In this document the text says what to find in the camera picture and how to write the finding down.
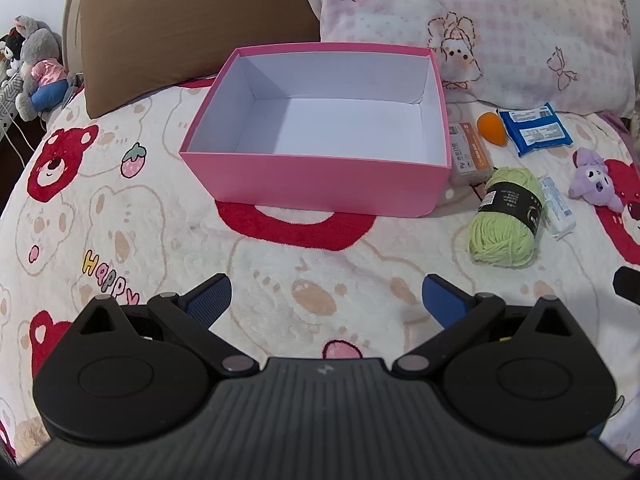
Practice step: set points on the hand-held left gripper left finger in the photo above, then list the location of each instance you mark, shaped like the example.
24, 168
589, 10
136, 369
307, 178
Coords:
210, 300

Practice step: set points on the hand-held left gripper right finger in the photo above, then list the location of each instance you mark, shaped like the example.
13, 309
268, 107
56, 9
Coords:
442, 302

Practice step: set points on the small grey orange box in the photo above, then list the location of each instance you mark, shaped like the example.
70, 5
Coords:
470, 155

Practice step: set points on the white tissue packet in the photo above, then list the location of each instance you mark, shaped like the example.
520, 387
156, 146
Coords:
557, 210

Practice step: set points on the blue wet wipes packet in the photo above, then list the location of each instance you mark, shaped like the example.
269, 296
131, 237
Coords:
537, 130

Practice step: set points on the pink plaid pillow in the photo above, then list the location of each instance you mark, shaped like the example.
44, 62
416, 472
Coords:
525, 25

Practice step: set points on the purple plush toy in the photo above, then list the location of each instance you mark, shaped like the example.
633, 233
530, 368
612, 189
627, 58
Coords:
595, 180

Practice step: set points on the green yarn ball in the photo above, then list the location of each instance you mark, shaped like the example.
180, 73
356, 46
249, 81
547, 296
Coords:
500, 235

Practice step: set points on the pink cardboard box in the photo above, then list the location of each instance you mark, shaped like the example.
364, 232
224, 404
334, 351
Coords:
310, 185

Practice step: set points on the orange makeup sponge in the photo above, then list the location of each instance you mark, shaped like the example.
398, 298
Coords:
490, 127

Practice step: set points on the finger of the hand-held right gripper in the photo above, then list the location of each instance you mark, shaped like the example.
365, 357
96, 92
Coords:
629, 285

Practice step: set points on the grey plush toy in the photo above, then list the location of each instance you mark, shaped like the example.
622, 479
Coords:
42, 50

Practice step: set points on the brown pillow with cloud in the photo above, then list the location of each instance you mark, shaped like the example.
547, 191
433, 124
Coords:
175, 25

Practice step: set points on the black white plush toy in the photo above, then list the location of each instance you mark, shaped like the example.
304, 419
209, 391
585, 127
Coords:
11, 50

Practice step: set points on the beige headboard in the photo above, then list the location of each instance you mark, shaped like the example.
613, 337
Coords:
72, 20

